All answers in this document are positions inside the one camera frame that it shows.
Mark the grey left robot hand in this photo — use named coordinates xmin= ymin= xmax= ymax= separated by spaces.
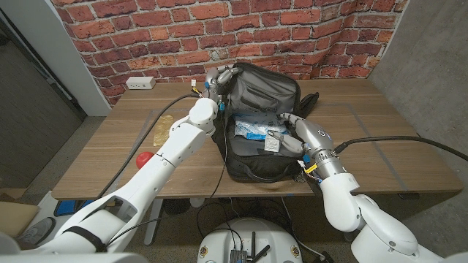
xmin=203 ymin=64 xmax=244 ymax=102

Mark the black backpack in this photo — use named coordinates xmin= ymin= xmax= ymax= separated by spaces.
xmin=211 ymin=61 xmax=321 ymax=184

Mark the small grey computer box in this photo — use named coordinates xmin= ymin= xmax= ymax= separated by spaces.
xmin=229 ymin=249 xmax=249 ymax=263

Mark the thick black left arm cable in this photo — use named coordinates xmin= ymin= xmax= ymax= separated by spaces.
xmin=97 ymin=93 xmax=200 ymax=200

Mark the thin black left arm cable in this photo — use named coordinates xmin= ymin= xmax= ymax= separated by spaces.
xmin=105 ymin=105 xmax=228 ymax=248

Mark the grey tape outline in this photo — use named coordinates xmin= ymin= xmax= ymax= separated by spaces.
xmin=129 ymin=103 xmax=409 ymax=191

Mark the grey sneaker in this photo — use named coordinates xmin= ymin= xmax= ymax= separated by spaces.
xmin=16 ymin=216 xmax=56 ymax=245

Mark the blue object under table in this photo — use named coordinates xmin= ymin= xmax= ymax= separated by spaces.
xmin=53 ymin=199 xmax=94 ymax=217

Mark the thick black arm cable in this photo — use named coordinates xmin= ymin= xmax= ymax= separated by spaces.
xmin=334 ymin=135 xmax=468 ymax=161
xmin=97 ymin=93 xmax=200 ymax=200

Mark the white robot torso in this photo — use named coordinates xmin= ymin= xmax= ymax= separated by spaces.
xmin=196 ymin=217 xmax=303 ymax=263

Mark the red ball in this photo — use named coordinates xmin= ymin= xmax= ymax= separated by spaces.
xmin=135 ymin=150 xmax=155 ymax=169

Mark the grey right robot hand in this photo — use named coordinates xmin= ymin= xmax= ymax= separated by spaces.
xmin=268 ymin=112 xmax=336 ymax=158

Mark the small white packet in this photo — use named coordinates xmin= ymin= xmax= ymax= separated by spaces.
xmin=263 ymin=134 xmax=282 ymax=153

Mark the red brick print backdrop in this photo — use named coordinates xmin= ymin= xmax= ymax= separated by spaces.
xmin=50 ymin=0 xmax=410 ymax=107

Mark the blue white baby wipes pack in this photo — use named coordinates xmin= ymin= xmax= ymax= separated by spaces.
xmin=233 ymin=112 xmax=290 ymax=141

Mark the yellowish foil patch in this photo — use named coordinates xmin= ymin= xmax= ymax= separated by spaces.
xmin=153 ymin=115 xmax=175 ymax=147

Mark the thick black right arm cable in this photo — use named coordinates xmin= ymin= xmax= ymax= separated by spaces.
xmin=334 ymin=135 xmax=468 ymax=161

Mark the white power strip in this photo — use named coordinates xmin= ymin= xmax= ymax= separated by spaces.
xmin=125 ymin=76 xmax=156 ymax=91

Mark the tan cardboard box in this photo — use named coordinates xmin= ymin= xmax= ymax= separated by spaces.
xmin=0 ymin=200 xmax=40 ymax=238

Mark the white table leg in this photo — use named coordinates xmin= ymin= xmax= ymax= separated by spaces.
xmin=143 ymin=198 xmax=165 ymax=246

